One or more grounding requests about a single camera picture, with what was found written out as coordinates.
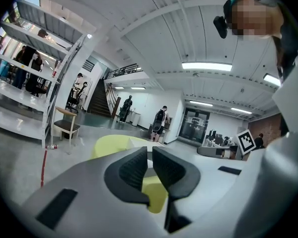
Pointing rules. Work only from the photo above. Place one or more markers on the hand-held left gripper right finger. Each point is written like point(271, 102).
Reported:
point(183, 177)

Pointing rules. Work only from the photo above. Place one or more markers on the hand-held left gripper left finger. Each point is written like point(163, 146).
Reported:
point(89, 182)

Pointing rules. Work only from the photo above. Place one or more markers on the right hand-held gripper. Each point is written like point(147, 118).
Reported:
point(245, 142)

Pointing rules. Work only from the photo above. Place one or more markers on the black double door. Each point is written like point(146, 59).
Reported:
point(193, 125)

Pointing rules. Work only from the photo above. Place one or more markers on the round table with green cloth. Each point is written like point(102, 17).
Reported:
point(109, 145)

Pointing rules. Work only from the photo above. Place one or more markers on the white cubby cabinet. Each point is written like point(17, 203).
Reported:
point(167, 130)

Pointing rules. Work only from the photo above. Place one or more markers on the red floor tape line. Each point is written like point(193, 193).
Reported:
point(44, 167)

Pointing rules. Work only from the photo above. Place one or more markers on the plastic bottle with red label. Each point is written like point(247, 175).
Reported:
point(52, 146)

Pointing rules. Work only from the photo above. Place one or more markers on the wooden chair with dark seat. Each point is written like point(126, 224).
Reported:
point(65, 126)

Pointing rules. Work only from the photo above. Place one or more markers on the white bin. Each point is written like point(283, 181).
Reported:
point(136, 119)

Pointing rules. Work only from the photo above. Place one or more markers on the dark staircase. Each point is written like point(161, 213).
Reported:
point(99, 100)

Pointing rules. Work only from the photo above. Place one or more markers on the large ceiling light panel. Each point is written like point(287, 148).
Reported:
point(206, 66)

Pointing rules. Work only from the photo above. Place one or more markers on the black office chair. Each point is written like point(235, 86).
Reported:
point(77, 98)

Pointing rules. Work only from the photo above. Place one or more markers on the white metal shelf rack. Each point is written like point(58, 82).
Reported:
point(27, 103)

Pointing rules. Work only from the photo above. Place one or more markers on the black balcony railing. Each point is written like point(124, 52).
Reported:
point(124, 71)

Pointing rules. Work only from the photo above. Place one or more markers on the person's black printed shirt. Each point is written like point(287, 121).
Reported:
point(289, 46)

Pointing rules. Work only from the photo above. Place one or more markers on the person's head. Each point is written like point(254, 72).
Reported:
point(253, 14)

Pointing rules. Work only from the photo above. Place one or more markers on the black head camera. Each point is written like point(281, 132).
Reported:
point(221, 27)

